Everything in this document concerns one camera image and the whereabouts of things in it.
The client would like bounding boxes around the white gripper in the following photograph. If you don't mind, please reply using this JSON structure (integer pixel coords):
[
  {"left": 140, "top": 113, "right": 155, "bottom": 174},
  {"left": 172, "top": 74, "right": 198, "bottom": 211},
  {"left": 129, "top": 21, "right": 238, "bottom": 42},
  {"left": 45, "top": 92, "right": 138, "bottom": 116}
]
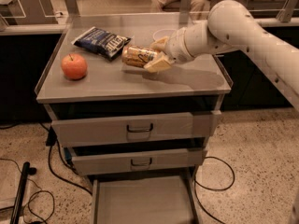
[{"left": 144, "top": 27, "right": 194, "bottom": 73}]

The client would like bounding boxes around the orange soda can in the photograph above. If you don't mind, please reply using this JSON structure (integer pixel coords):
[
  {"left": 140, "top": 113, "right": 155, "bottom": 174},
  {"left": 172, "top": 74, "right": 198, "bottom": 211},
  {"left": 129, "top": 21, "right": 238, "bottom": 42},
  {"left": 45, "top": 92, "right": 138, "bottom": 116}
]
[{"left": 121, "top": 45, "right": 157, "bottom": 67}]

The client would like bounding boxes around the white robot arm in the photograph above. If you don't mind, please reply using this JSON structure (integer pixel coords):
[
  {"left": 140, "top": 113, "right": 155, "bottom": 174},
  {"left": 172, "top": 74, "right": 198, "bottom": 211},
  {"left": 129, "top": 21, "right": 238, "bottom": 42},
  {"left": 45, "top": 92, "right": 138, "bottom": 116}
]
[{"left": 146, "top": 0, "right": 299, "bottom": 109}]

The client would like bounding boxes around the grey drawer cabinet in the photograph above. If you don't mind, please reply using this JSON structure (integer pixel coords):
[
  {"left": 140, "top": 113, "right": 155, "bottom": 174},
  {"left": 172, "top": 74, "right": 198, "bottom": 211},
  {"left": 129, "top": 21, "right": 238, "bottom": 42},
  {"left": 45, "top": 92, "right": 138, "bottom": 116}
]
[{"left": 34, "top": 12, "right": 234, "bottom": 224}]

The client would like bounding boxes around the top grey drawer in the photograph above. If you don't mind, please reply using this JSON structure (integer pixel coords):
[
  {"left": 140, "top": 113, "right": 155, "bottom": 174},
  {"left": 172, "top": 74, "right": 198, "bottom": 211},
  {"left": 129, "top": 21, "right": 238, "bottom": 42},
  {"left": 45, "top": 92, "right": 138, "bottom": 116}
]
[{"left": 51, "top": 111, "right": 221, "bottom": 147}]

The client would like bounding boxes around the grey drawer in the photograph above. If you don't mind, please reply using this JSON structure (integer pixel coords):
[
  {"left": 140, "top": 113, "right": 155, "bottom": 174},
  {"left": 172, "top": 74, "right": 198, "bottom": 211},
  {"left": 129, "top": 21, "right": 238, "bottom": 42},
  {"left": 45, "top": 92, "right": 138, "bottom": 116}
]
[
  {"left": 90, "top": 170, "right": 203, "bottom": 224},
  {"left": 72, "top": 148, "right": 206, "bottom": 175},
  {"left": 51, "top": 111, "right": 221, "bottom": 147}
]

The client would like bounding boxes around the middle grey drawer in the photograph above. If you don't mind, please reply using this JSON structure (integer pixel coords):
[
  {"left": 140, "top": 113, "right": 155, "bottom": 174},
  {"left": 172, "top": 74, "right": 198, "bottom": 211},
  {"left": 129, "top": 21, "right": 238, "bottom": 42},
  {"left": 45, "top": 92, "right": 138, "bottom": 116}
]
[{"left": 72, "top": 148, "right": 206, "bottom": 175}]

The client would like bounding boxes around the bottom grey drawer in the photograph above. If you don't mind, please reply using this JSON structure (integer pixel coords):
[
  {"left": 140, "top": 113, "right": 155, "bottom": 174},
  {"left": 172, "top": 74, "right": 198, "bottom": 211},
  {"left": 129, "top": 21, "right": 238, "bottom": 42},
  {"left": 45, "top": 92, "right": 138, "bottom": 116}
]
[{"left": 90, "top": 170, "right": 203, "bottom": 224}]

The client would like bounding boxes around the white bowl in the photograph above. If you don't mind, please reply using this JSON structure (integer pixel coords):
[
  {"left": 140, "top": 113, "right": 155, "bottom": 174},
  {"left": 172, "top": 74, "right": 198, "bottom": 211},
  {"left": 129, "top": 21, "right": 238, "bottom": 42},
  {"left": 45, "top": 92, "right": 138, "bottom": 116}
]
[{"left": 152, "top": 29, "right": 176, "bottom": 41}]

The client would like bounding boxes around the blue chip bag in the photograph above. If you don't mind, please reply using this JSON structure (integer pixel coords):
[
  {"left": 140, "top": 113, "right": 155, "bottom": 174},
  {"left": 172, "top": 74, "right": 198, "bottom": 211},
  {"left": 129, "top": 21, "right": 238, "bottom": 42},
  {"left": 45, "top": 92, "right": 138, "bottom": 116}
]
[{"left": 72, "top": 27, "right": 131, "bottom": 61}]

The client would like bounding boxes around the red apple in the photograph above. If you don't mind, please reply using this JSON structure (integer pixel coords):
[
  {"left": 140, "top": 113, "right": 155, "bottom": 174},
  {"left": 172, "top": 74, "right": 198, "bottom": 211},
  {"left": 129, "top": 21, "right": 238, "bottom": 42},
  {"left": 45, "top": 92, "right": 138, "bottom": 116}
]
[{"left": 61, "top": 53, "right": 88, "bottom": 80}]

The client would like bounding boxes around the black pole on floor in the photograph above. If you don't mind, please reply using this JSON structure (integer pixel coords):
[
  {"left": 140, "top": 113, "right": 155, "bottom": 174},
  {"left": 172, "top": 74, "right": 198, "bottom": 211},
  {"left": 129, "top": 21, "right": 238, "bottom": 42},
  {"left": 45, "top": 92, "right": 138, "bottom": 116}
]
[{"left": 9, "top": 161, "right": 31, "bottom": 224}]

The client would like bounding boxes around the black floor cable right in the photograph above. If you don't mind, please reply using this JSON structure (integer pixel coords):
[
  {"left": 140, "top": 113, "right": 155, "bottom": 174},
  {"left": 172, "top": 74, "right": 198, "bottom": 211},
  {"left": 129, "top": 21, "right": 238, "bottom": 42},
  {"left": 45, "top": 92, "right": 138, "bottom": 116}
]
[{"left": 193, "top": 155, "right": 236, "bottom": 224}]

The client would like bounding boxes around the black floor cable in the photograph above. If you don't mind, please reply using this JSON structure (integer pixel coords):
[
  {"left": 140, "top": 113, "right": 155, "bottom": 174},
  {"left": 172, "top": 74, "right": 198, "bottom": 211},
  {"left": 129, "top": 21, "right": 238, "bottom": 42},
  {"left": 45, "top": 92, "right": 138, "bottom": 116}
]
[
  {"left": 193, "top": 155, "right": 236, "bottom": 224},
  {"left": 38, "top": 122, "right": 93, "bottom": 196}
]

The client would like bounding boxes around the black floor cable left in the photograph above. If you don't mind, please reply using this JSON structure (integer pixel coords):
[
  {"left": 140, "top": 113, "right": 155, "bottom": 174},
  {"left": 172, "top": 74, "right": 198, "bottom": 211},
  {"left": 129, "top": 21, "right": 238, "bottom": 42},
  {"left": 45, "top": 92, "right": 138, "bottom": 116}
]
[{"left": 38, "top": 122, "right": 93, "bottom": 196}]

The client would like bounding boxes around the thin black looped cable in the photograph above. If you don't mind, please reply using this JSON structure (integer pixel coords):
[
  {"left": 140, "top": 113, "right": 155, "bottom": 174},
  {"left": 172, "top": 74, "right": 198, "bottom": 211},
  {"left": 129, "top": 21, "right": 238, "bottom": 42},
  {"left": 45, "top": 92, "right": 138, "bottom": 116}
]
[{"left": 0, "top": 158, "right": 56, "bottom": 224}]

